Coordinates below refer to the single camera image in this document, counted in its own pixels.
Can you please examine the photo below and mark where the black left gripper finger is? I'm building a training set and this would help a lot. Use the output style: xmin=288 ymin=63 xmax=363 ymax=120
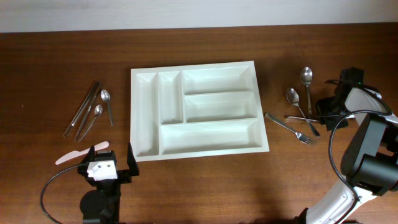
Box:
xmin=127 ymin=143 xmax=139 ymax=177
xmin=81 ymin=146 xmax=95 ymax=164

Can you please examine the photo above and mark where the steel fork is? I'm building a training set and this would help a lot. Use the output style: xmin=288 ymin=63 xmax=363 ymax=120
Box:
xmin=264 ymin=112 xmax=316 ymax=145
xmin=284 ymin=116 xmax=320 ymax=123

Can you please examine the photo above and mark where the steel tablespoon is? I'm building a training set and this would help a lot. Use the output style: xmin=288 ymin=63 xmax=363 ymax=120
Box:
xmin=300 ymin=67 xmax=313 ymax=118
xmin=286 ymin=88 xmax=320 ymax=138

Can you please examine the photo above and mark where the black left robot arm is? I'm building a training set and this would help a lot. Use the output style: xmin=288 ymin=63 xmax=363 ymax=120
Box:
xmin=78 ymin=144 xmax=139 ymax=223

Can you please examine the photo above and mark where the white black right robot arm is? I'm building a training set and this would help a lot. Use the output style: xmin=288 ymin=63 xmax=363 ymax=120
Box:
xmin=294 ymin=67 xmax=397 ymax=223

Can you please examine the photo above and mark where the pink plastic knife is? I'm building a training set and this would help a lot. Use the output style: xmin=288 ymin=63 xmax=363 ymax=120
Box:
xmin=55 ymin=141 xmax=110 ymax=165

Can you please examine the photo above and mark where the small teaspoon lower left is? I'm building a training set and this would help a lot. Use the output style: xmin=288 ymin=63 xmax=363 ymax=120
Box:
xmin=78 ymin=105 xmax=103 ymax=142

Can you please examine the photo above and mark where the small teaspoon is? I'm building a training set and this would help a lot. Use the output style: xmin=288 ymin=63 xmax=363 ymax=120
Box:
xmin=78 ymin=105 xmax=103 ymax=142
xmin=101 ymin=89 xmax=114 ymax=126

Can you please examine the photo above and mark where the small teaspoon upper left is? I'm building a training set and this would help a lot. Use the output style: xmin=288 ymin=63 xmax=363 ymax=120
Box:
xmin=101 ymin=89 xmax=114 ymax=126

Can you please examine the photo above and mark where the white plastic cutlery tray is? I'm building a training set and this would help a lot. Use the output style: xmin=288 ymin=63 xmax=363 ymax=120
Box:
xmin=130 ymin=61 xmax=269 ymax=162

